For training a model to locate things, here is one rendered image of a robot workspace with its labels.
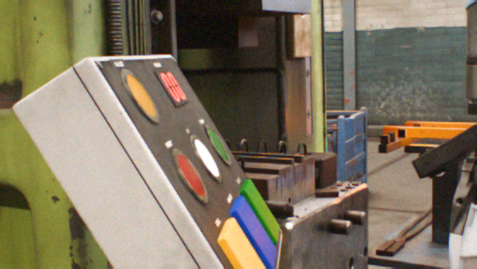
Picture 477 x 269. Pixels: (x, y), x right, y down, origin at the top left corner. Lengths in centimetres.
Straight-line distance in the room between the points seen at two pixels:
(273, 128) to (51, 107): 103
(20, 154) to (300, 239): 48
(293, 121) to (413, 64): 749
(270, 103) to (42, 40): 68
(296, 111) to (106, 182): 107
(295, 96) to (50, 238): 75
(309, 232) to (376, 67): 802
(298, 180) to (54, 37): 54
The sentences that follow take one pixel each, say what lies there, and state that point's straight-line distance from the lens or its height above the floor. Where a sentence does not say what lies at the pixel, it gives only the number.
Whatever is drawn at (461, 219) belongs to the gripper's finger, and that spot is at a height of 101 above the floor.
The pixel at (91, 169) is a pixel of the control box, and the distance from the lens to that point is 56.
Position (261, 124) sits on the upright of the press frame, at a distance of 156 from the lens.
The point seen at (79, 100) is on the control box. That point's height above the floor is 117.
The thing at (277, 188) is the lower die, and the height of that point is 96.
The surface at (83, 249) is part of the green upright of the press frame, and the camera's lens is 102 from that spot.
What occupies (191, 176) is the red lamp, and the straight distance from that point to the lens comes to 60.
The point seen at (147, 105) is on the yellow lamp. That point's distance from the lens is 61.
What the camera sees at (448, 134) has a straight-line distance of 164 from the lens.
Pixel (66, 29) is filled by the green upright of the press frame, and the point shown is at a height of 124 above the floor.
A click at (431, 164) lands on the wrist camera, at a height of 106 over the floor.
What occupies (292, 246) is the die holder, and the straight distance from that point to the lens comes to 114.
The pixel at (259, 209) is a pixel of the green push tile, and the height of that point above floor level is 102.
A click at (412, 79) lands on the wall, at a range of 904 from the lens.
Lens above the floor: 120
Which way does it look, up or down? 7 degrees down
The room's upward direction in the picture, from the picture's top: 2 degrees counter-clockwise
